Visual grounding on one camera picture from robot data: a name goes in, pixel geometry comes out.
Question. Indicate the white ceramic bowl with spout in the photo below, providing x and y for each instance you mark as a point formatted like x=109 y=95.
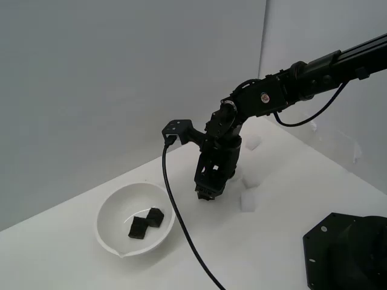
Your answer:
x=115 y=208

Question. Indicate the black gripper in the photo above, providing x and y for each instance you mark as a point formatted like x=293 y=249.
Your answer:
x=223 y=130

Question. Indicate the black foam cube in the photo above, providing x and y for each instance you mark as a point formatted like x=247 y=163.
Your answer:
x=137 y=228
x=206 y=198
x=155 y=217

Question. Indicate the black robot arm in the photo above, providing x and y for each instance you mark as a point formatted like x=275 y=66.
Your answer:
x=317 y=71

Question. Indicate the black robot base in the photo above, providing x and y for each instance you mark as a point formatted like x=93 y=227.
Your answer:
x=356 y=259

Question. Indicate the large clear tape piece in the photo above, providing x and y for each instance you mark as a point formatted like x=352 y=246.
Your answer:
x=356 y=154

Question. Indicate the small clear tape piece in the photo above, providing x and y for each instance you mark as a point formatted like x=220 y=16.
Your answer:
x=315 y=128

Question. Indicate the white foam cube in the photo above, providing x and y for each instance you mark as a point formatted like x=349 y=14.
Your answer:
x=251 y=178
x=248 y=203
x=254 y=142

